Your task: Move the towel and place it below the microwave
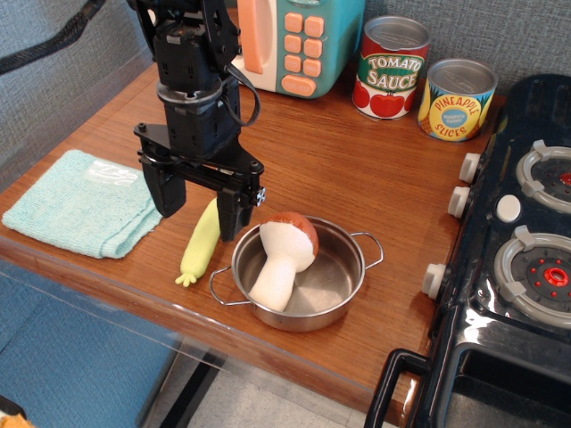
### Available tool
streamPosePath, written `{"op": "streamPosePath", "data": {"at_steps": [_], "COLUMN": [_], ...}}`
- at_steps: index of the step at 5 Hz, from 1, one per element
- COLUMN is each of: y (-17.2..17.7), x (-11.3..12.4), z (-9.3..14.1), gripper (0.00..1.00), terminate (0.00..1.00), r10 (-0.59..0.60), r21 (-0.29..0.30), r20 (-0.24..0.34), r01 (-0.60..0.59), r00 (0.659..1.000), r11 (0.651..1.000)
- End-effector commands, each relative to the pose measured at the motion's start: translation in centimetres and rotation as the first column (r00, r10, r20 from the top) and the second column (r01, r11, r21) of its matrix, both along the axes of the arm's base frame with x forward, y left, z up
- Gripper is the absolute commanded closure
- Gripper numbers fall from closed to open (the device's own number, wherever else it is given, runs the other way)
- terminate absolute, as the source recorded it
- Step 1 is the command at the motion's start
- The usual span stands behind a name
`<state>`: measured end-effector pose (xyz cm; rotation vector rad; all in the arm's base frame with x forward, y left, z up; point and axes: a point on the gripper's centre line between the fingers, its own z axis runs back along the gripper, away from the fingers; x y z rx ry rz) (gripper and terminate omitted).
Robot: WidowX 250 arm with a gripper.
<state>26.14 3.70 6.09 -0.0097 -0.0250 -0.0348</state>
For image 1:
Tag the plush brown mushroom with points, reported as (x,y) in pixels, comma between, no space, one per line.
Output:
(291,245)

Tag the pineapple slices can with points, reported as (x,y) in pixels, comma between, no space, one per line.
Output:
(458,94)

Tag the light blue towel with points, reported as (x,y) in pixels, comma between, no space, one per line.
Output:
(86,205)

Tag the black toy stove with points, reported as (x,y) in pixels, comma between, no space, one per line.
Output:
(500,336)

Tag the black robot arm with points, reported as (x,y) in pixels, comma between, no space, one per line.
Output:
(193,45)

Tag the orange plush object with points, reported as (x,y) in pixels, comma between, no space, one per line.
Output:
(15,421)

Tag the spoon with green handle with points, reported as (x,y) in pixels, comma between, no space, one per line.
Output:
(201,246)

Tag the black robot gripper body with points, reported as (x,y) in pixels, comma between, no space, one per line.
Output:
(200,139)

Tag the small steel pot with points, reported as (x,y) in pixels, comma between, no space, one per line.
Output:
(323,292)

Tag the tomato sauce can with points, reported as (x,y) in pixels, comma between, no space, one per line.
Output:
(392,55)

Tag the teal toy microwave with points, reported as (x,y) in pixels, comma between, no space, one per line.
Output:
(297,48)

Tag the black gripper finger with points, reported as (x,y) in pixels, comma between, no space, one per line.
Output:
(168,190)
(235,212)

